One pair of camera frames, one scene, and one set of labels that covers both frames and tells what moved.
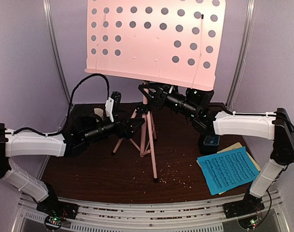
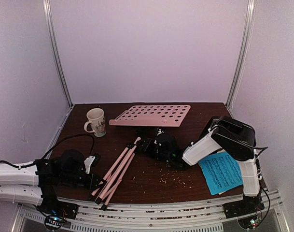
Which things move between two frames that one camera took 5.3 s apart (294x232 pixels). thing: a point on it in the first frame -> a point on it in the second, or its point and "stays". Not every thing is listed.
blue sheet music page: (226, 169) stays
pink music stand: (175, 43) -> (163, 115)
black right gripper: (161, 95) -> (148, 144)
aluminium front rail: (153, 216) stays
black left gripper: (128, 133) -> (91, 184)
